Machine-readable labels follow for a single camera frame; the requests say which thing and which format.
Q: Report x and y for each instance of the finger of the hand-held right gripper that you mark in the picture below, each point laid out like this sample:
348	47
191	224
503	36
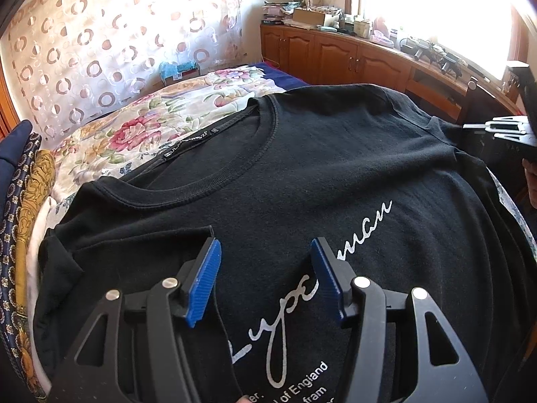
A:
516	138
495	124

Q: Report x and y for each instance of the pink floral quilt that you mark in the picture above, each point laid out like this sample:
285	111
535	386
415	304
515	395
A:
138	126

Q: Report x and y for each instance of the wooden headboard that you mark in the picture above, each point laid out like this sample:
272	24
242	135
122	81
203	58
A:
5	105

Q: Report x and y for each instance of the cardboard box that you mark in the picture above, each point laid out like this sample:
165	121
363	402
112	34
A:
308	16

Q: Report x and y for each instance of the wooden cabinet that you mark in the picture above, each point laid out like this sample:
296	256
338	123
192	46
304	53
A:
335	56

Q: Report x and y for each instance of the circle-patterned sheer curtain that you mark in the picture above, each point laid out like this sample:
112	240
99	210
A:
105	42

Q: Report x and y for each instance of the black printed t-shirt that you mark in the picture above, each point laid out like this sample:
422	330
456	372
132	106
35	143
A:
335	168

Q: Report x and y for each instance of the teal item on box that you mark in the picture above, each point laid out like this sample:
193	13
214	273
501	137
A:
178	72

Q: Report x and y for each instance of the dark blue bed sheet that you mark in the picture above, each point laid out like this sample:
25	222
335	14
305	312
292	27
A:
281	76

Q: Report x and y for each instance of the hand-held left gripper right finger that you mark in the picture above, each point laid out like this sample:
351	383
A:
326	277

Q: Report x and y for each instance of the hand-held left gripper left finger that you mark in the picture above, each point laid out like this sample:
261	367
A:
205	281

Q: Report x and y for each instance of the window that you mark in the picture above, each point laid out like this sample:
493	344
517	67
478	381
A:
432	4

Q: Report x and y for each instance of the plain navy folded blanket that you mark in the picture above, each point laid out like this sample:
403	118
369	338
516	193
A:
14	147

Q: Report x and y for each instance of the person's right hand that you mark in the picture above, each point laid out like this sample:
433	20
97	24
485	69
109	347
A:
533	193

